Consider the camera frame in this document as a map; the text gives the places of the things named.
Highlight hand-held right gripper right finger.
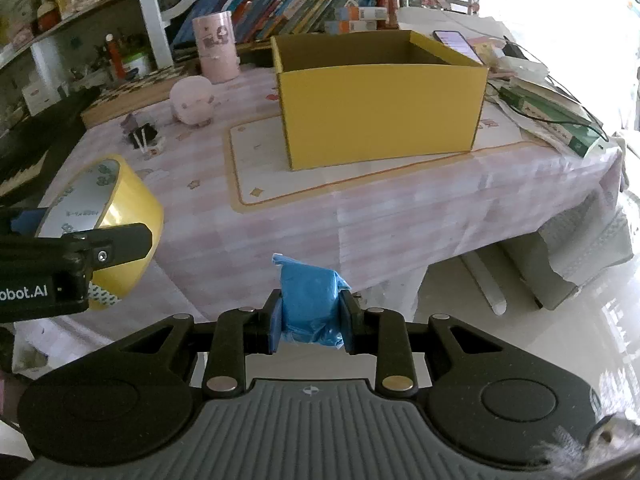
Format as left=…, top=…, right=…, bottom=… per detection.
left=340, top=291, right=506, bottom=395

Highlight red round jar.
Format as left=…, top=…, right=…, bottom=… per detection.
left=37, top=0, right=61, bottom=31

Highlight pink pig plush toy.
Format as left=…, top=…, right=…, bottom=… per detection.
left=170, top=76, right=217, bottom=126

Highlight white red-label box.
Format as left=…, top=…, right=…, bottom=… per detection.
left=22, top=82, right=69, bottom=116

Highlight white shelf unit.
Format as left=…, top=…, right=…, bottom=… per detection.
left=0, top=0, right=481, bottom=126

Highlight blue plastic packet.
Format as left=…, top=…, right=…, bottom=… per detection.
left=271, top=253, right=353, bottom=349

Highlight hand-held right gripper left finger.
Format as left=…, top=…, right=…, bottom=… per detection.
left=114, top=289, right=285, bottom=395

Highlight cream yellow-edged placemat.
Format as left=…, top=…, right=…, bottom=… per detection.
left=227, top=115, right=551, bottom=214

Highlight green flat box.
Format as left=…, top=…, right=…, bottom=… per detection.
left=500, top=85, right=609, bottom=157

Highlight black electronic keyboard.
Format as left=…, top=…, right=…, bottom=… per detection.
left=0, top=86, right=104, bottom=201

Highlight smartphone with purple screen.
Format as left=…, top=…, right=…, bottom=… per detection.
left=432, top=30, right=485, bottom=64

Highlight red white-capped pen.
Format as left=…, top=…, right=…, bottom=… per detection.
left=105, top=34, right=126, bottom=81

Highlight pink cylindrical container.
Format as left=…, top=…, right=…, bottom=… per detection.
left=192, top=11, right=241, bottom=85

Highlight pile of white papers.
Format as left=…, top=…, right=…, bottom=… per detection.
left=397, top=7, right=551, bottom=91

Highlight yellow cardboard box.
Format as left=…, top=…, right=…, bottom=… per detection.
left=270, top=30, right=490, bottom=172

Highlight pink checkered cloth desktop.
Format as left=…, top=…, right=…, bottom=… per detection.
left=15, top=55, right=626, bottom=341

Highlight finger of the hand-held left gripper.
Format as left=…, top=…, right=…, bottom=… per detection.
left=0, top=207, right=49, bottom=239
left=0, top=223, right=153, bottom=275

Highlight white table leg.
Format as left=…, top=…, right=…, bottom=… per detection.
left=462, top=250, right=509, bottom=316

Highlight checkered wooden chessboard box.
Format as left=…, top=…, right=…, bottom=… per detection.
left=80, top=62, right=201, bottom=129

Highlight row of colourful books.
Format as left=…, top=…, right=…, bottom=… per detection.
left=170, top=0, right=386, bottom=49

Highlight green lidded white jar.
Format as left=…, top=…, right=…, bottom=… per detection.
left=122, top=50, right=151, bottom=77

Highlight yellow tape roll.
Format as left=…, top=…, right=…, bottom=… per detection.
left=35, top=155, right=165, bottom=311

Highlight grey fluffy object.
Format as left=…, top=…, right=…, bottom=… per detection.
left=544, top=412, right=640, bottom=480

